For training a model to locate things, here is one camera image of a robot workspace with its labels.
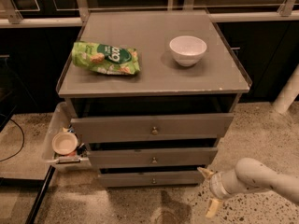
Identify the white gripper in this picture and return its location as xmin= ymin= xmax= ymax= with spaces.
xmin=197 ymin=167 xmax=232 ymax=218

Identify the grey bottom drawer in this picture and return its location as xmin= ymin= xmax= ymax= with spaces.
xmin=99 ymin=171 xmax=204 ymax=188

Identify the grey drawer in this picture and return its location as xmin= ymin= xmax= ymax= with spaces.
xmin=71 ymin=113 xmax=233 ymax=143
xmin=88 ymin=147 xmax=218 ymax=168
xmin=99 ymin=171 xmax=204 ymax=188

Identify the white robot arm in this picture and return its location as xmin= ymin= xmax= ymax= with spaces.
xmin=197 ymin=158 xmax=299 ymax=218

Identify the grey middle drawer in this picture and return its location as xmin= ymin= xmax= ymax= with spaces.
xmin=88 ymin=147 xmax=218 ymax=168

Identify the grey top drawer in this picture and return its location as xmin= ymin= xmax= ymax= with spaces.
xmin=71 ymin=113 xmax=233 ymax=143

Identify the grey drawer cabinet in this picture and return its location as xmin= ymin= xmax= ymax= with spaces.
xmin=57 ymin=10 xmax=251 ymax=175

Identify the white pole at right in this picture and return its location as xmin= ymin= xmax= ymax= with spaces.
xmin=273 ymin=64 xmax=299 ymax=114

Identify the white bowl on cabinet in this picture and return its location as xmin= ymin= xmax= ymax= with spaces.
xmin=169 ymin=35 xmax=207 ymax=67

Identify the small beige bowl in bin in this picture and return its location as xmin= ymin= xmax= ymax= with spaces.
xmin=51 ymin=132 xmax=78 ymax=155

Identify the clear plastic storage bin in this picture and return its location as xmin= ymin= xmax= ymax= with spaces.
xmin=42 ymin=102 xmax=91 ymax=172

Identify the green snack bag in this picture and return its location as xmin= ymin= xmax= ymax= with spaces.
xmin=71 ymin=41 xmax=140 ymax=76

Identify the black bar on floor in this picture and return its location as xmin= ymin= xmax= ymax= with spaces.
xmin=25 ymin=166 xmax=55 ymax=224

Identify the metal railing frame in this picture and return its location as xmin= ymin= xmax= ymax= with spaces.
xmin=0 ymin=0 xmax=299 ymax=27

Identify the black cable on floor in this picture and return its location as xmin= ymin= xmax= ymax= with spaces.
xmin=0 ymin=113 xmax=26 ymax=163

